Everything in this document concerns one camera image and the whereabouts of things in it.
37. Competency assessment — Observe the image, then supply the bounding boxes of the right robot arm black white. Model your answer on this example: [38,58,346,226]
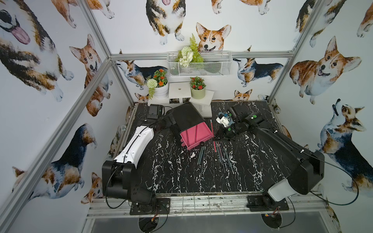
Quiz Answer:
[214,104,324,207]

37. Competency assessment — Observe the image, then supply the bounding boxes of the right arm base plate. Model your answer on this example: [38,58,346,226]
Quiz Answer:
[246,195,289,212]

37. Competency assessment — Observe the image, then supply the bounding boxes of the white pot orange flowers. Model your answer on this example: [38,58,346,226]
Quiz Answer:
[146,69,168,99]

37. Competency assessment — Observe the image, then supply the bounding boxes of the green pot red flowers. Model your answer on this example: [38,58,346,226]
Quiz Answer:
[190,76,206,100]

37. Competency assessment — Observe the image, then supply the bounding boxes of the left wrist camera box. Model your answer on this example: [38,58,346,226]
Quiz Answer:
[147,104,164,120]

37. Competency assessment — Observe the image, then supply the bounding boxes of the green white artificial fern flowers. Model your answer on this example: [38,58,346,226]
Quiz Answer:
[176,34,204,68]

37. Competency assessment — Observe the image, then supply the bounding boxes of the white wire basket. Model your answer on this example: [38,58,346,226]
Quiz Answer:
[167,51,233,77]

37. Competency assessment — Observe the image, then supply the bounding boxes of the white stepped display stand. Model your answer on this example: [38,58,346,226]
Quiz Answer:
[147,82,214,118]

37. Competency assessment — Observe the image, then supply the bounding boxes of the pink pencil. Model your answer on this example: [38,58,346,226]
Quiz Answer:
[209,119,214,137]

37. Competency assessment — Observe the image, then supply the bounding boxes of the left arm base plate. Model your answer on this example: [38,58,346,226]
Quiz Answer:
[130,198,171,216]

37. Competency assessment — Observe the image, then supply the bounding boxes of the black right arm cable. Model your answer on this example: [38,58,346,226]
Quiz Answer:
[302,148,359,206]

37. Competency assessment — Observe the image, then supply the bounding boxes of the teal pencil right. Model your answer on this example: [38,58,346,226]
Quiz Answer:
[221,143,235,174]

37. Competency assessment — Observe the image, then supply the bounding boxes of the black drawer cabinet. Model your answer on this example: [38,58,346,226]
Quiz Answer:
[166,103,205,140]

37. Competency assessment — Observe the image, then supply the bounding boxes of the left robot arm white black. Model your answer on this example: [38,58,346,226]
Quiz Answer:
[102,110,175,205]

